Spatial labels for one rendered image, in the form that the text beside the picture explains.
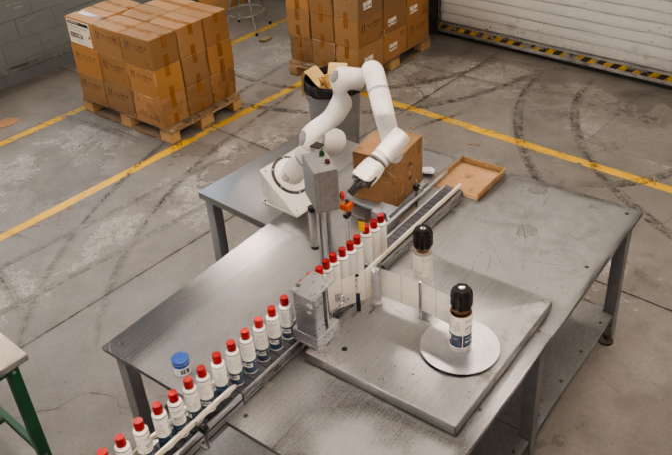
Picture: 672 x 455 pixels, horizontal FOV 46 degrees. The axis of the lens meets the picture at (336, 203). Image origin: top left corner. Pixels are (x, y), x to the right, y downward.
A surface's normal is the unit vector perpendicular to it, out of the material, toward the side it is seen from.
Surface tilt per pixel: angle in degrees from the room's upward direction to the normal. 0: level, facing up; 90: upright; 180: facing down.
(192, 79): 91
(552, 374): 1
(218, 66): 92
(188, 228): 0
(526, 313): 0
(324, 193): 90
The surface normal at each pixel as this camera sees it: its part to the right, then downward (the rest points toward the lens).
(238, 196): -0.06, -0.84
